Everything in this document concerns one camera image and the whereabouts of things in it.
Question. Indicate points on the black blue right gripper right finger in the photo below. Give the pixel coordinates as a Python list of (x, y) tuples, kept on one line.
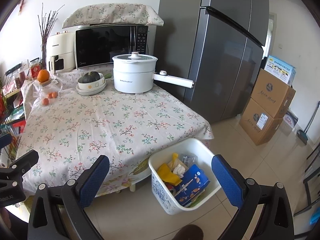
[(275, 220)]

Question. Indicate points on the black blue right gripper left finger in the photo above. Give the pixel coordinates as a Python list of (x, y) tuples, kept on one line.
[(58, 212)]

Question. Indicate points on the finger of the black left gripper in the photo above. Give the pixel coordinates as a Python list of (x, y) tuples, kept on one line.
[(24, 163)]

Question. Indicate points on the torn white orange milk carton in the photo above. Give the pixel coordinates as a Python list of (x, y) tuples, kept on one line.
[(193, 183)]

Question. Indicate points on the white tissue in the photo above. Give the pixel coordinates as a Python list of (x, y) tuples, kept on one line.
[(179, 170)]

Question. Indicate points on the yellow foil wrapper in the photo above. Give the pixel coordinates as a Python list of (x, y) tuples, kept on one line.
[(165, 172)]

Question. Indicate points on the plastic bottle white cap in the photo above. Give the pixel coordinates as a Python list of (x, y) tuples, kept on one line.
[(188, 159)]

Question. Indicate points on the red drink can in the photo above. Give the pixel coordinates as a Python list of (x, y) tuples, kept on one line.
[(171, 188)]

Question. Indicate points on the white plastic trash bin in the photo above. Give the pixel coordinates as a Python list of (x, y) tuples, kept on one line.
[(204, 162)]

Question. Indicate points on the lower cardboard box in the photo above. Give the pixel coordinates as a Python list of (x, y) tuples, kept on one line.
[(258, 124)]

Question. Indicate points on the cardboard box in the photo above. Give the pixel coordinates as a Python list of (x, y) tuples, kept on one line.
[(272, 94), (258, 124)]

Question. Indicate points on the large orange fruit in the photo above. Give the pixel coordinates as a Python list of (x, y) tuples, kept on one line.
[(43, 76)]

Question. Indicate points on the white ceramic bowl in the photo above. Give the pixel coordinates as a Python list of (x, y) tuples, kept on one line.
[(89, 89)]

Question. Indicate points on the floral tablecloth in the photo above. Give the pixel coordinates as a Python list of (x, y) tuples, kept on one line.
[(72, 131)]

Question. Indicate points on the green pumpkin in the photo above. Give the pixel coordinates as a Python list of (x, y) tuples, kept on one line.
[(90, 77)]

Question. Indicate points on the upper cardboard box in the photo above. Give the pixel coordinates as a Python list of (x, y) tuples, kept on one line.
[(272, 94)]

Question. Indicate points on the cream air fryer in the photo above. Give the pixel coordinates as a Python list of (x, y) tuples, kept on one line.
[(60, 52)]

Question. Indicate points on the black microwave oven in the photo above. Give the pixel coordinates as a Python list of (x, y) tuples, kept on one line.
[(98, 44)]

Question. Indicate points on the blue white appliance box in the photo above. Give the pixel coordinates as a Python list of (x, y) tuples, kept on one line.
[(280, 69)]

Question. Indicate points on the white electric cooking pot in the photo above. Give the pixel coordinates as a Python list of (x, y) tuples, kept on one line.
[(135, 73)]

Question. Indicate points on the dried twig bundle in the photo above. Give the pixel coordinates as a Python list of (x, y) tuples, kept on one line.
[(46, 23)]

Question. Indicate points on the grey refrigerator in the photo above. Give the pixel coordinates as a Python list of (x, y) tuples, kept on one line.
[(216, 43)]

